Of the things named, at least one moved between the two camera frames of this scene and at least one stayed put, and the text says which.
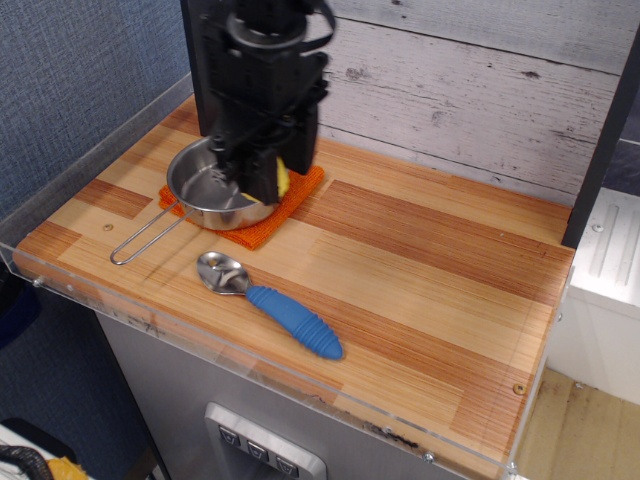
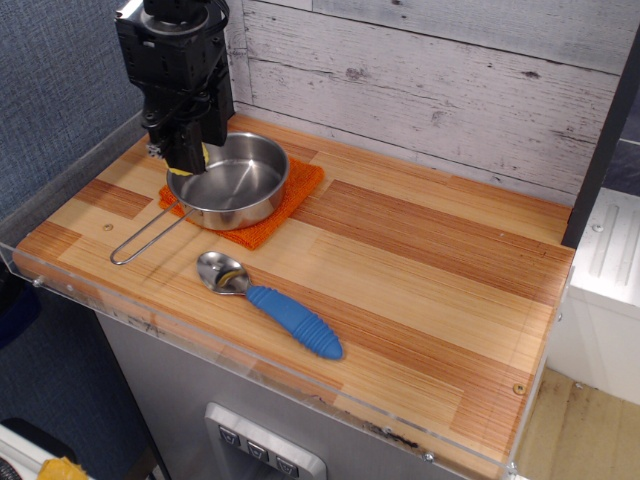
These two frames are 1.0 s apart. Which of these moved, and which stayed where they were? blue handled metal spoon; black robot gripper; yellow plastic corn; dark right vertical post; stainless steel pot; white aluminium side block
Moved: yellow plastic corn; black robot gripper
Stayed: dark right vertical post; blue handled metal spoon; white aluminium side block; stainless steel pot
